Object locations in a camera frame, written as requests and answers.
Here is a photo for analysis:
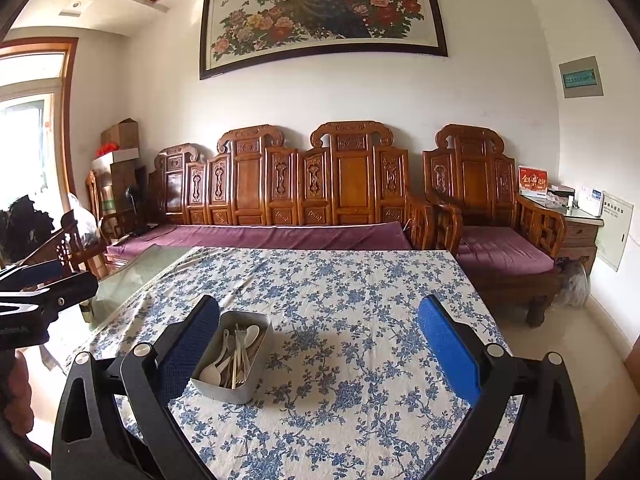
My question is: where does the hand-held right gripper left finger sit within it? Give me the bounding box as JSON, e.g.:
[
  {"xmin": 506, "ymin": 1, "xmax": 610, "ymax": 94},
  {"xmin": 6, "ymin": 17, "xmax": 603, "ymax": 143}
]
[{"xmin": 51, "ymin": 294, "xmax": 222, "ymax": 480}]

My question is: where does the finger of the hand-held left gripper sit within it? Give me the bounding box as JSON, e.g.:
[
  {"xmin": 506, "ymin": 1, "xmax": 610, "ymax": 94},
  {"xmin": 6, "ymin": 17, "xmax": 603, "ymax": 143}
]
[
  {"xmin": 0, "ymin": 272, "xmax": 99, "ymax": 318},
  {"xmin": 0, "ymin": 259, "xmax": 65, "ymax": 286}
]

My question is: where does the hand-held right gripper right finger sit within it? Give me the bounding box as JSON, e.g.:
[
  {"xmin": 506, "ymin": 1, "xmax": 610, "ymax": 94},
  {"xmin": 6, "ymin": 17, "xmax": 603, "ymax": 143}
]
[{"xmin": 417, "ymin": 294, "xmax": 587, "ymax": 480}]

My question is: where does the white rice paddle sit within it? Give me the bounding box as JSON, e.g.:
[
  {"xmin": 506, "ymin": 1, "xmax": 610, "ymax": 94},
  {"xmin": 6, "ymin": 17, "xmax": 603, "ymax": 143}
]
[{"xmin": 199, "ymin": 331, "xmax": 236, "ymax": 387}]

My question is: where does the light wooden chopstick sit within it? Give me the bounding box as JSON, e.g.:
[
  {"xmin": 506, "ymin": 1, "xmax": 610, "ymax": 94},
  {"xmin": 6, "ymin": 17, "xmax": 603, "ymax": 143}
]
[{"xmin": 226, "ymin": 325, "xmax": 247, "ymax": 389}]

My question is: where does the rectangular metal tin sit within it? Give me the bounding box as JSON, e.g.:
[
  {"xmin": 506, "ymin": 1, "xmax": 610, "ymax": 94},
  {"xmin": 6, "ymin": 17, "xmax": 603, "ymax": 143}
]
[{"xmin": 190, "ymin": 310, "xmax": 273, "ymax": 405}]

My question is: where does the person's left hand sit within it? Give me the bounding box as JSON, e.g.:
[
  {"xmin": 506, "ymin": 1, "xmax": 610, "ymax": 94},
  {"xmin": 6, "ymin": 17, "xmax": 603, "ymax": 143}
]
[{"xmin": 0, "ymin": 349, "xmax": 37, "ymax": 438}]

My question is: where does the wooden dining chair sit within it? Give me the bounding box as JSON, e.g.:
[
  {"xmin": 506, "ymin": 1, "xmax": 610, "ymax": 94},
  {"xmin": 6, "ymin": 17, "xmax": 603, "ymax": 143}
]
[{"xmin": 30, "ymin": 210, "xmax": 108, "ymax": 281}]

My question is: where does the dark rock ornament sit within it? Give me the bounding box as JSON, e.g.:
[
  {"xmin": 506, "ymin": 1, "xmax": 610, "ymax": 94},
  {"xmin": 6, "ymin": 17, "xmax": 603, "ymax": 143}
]
[{"xmin": 0, "ymin": 195, "xmax": 55, "ymax": 266}]

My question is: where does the white plastic bag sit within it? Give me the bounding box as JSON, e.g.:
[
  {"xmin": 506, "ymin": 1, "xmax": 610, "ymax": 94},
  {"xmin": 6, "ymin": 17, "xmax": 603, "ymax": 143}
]
[{"xmin": 67, "ymin": 192, "xmax": 103, "ymax": 248}]

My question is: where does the tall wooden chair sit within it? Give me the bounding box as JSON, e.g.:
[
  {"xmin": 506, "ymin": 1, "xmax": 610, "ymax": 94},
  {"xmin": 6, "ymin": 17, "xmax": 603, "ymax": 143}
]
[{"xmin": 85, "ymin": 170, "xmax": 118, "ymax": 241}]

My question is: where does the blue floral tablecloth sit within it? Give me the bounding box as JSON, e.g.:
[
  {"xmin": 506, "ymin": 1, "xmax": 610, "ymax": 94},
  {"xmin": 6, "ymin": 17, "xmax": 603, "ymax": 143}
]
[{"xmin": 65, "ymin": 246, "xmax": 521, "ymax": 480}]

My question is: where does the black standing fan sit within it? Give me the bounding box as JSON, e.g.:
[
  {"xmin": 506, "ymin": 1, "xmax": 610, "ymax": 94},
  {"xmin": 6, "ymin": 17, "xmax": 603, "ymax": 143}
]
[{"xmin": 125, "ymin": 185, "xmax": 148, "ymax": 235}]

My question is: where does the square purple seat cushion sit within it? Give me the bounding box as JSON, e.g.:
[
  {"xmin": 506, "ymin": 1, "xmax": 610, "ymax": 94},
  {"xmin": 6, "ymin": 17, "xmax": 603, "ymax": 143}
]
[{"xmin": 457, "ymin": 225, "xmax": 556, "ymax": 276}]

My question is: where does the long purple seat cushion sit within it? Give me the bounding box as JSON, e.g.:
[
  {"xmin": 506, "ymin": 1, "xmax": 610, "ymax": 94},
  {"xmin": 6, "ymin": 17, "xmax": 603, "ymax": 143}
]
[{"xmin": 107, "ymin": 220, "xmax": 413, "ymax": 261}]

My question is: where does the white flat box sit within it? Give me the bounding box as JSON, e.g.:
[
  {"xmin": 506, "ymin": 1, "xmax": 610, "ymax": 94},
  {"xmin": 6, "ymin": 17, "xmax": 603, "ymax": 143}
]
[{"xmin": 91, "ymin": 147, "xmax": 141, "ymax": 167}]

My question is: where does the brown cardboard box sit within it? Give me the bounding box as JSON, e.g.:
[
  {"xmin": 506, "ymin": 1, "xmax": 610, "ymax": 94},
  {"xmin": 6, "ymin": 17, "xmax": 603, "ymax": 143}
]
[{"xmin": 101, "ymin": 118, "xmax": 140, "ymax": 150}]

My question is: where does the carved wooden armchair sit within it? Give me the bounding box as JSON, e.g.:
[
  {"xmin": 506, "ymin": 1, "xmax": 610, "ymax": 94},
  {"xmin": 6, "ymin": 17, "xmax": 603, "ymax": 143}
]
[{"xmin": 422, "ymin": 124, "xmax": 568, "ymax": 328}]

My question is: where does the wooden side table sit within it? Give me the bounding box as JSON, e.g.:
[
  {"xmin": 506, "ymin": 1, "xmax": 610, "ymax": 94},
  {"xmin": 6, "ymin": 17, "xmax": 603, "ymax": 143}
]
[{"xmin": 520, "ymin": 192, "xmax": 605, "ymax": 276}]

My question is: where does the long carved wooden sofa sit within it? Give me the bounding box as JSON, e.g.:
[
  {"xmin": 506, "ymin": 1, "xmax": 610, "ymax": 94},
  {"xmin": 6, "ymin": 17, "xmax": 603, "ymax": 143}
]
[{"xmin": 105, "ymin": 121, "xmax": 436, "ymax": 271}]

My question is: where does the red gift box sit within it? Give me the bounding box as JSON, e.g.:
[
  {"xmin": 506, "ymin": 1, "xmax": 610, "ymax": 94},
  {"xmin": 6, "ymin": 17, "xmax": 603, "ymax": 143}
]
[{"xmin": 518, "ymin": 166, "xmax": 549, "ymax": 196}]

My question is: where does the framed flower painting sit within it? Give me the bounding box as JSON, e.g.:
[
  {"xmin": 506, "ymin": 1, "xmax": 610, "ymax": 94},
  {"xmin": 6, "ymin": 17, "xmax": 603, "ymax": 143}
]
[{"xmin": 199, "ymin": 0, "xmax": 449, "ymax": 81}]

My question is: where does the wooden door frame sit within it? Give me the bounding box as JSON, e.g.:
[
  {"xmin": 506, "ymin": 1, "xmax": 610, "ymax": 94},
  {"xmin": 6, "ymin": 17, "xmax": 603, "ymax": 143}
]
[{"xmin": 0, "ymin": 36, "xmax": 80, "ymax": 211}]

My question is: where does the white wall panel door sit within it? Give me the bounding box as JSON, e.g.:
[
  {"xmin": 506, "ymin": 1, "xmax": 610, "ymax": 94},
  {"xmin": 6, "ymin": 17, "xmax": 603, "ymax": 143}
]
[{"xmin": 595, "ymin": 191, "xmax": 634, "ymax": 272}]

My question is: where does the grey wall electrical box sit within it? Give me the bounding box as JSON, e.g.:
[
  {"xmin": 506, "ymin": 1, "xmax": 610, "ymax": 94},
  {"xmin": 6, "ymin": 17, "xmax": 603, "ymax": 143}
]
[{"xmin": 558, "ymin": 56, "xmax": 604, "ymax": 99}]

